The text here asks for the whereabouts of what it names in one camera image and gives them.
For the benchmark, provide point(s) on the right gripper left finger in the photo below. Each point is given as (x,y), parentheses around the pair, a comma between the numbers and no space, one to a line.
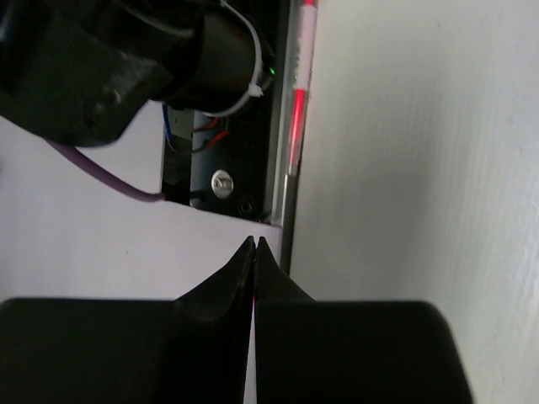
(193,349)

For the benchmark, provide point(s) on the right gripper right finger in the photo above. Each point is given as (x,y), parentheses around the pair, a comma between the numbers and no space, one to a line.
(310,351)

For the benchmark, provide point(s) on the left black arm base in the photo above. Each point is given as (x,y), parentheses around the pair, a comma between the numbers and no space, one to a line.
(222,135)

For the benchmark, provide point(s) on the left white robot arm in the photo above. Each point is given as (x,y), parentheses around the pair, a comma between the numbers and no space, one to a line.
(78,72)

